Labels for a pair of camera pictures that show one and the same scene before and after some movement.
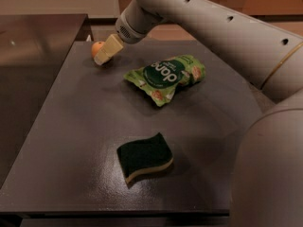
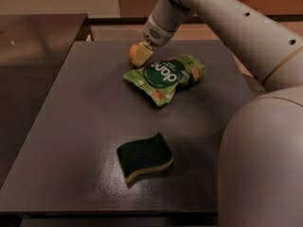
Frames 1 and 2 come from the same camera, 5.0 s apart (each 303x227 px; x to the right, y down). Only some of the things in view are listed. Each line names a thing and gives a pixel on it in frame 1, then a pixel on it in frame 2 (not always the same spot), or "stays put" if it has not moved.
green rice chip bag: (161, 80) stays put
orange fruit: (96, 46) -> (133, 52)
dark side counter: (32, 50) stays put
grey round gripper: (127, 28) -> (156, 33)
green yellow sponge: (145, 155) stays put
